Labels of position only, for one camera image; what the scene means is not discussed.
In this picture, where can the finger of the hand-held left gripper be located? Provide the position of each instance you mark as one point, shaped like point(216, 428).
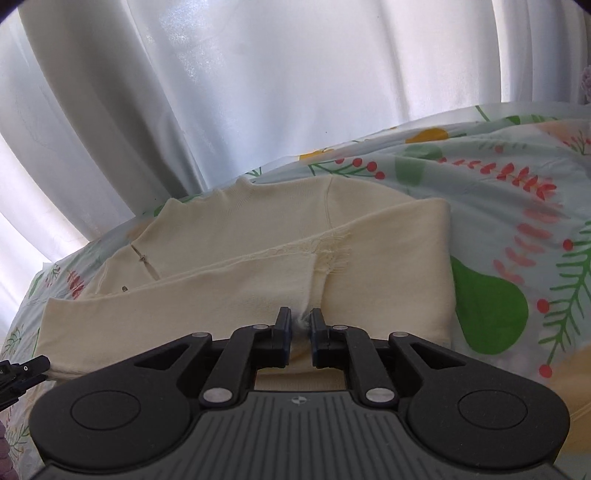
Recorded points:
point(28, 366)

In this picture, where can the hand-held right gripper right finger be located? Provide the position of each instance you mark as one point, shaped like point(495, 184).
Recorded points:
point(316, 340)

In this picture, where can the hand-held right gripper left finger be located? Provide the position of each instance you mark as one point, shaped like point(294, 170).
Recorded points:
point(284, 339)

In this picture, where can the cream knit sweater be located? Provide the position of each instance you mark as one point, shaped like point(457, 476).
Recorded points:
point(258, 258)

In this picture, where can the person's left forearm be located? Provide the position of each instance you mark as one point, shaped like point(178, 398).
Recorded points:
point(4, 445)

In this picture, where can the floral print bed sheet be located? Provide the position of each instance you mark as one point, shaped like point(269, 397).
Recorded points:
point(512, 221)

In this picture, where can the white curtain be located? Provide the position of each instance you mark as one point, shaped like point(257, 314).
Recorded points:
point(258, 83)

